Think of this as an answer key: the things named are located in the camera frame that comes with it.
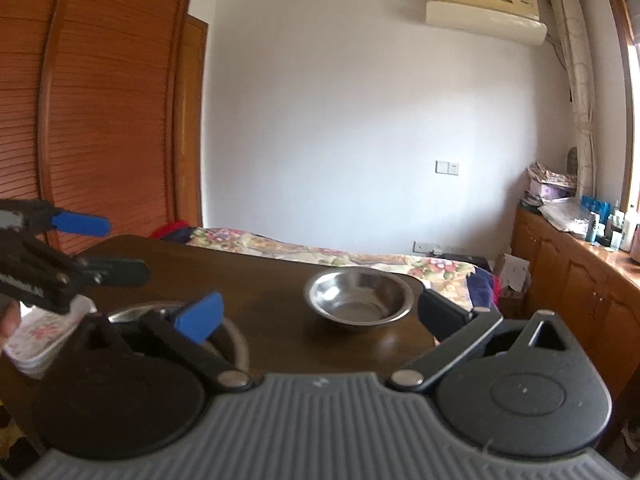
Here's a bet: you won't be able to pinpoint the white cardboard box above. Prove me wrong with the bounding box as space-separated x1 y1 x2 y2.
494 254 529 292

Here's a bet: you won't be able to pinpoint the wooden louvered wardrobe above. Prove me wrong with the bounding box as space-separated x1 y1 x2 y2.
1 0 202 236

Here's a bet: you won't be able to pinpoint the dark folded clothes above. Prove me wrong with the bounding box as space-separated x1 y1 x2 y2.
150 220 195 245

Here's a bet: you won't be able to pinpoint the white wall switch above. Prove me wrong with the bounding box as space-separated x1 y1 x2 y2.
435 160 459 176

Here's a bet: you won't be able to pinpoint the floral bed quilt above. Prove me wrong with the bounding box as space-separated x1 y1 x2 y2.
188 228 497 310

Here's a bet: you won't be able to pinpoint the person's left hand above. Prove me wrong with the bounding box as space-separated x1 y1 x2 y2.
0 300 22 349

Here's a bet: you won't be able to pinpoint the white air conditioner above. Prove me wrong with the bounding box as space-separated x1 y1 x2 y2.
425 0 548 47

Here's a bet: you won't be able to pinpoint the wooden low cabinet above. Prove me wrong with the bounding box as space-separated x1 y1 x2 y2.
511 207 639 399

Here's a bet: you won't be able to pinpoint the small steel bowl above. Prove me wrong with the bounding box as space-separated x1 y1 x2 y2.
304 266 416 328

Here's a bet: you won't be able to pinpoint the blue bottles group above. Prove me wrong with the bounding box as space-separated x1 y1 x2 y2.
580 195 612 244

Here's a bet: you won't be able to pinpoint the stack of boxes and papers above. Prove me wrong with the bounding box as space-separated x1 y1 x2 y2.
522 162 577 207

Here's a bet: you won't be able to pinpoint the window with wooden frame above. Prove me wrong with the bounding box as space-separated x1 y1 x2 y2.
608 0 639 210

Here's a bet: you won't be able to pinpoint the floral white square plate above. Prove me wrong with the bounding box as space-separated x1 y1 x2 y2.
3 295 96 379

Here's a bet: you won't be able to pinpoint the large steel bowl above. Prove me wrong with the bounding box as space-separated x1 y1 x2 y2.
107 300 250 372

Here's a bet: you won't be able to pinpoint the white wall socket strip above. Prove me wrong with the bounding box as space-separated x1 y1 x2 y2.
412 240 468 259

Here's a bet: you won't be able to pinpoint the patterned beige curtain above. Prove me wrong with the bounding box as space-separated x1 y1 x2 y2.
550 0 597 197

